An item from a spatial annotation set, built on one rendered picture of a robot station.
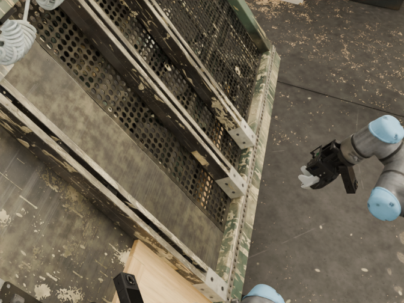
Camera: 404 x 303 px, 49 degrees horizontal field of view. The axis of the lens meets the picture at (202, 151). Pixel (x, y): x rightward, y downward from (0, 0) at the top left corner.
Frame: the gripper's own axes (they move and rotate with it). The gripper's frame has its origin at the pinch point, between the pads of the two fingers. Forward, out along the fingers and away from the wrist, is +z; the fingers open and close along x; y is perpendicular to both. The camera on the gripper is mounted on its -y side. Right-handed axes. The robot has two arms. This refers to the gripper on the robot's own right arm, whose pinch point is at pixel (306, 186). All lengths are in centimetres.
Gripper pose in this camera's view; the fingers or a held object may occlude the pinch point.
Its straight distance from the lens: 141.1
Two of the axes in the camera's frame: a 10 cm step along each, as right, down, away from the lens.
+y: -8.0, -5.8, -1.8
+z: -4.9, 4.5, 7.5
